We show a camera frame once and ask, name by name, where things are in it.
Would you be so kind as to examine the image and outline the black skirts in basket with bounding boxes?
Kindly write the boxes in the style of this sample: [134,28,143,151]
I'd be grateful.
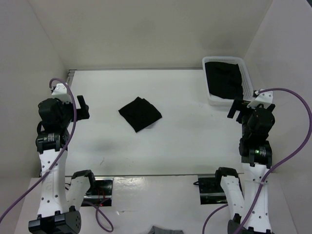
[205,61,243,99]

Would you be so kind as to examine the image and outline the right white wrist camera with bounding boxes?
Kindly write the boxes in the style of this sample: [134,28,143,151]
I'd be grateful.
[247,90,273,109]

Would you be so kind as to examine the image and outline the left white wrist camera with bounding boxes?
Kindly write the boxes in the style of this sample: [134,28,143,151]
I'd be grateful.
[52,83,71,103]

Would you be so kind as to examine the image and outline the black skirt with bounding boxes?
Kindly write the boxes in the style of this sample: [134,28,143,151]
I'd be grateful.
[118,97,162,133]

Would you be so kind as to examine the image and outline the white plastic basket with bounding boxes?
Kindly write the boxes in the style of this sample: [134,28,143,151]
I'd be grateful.
[202,56,254,106]

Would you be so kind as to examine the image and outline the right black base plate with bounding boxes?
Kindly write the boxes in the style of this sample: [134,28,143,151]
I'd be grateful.
[193,175,227,205]

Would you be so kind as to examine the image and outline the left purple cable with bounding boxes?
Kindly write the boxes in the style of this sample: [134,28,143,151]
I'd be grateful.
[0,78,114,232]

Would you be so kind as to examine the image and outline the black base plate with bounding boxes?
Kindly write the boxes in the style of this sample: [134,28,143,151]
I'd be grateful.
[193,175,227,205]
[82,177,113,207]

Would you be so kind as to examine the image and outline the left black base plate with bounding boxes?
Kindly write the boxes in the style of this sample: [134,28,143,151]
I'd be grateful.
[82,177,113,207]

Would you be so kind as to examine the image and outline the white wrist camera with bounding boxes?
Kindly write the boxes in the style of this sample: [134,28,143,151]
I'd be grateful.
[247,90,273,109]
[52,83,71,103]

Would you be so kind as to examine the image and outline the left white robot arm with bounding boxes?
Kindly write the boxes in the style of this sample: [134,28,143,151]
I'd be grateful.
[28,96,97,234]

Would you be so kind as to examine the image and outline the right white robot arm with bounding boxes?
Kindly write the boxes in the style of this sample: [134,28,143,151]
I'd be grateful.
[213,94,275,234]

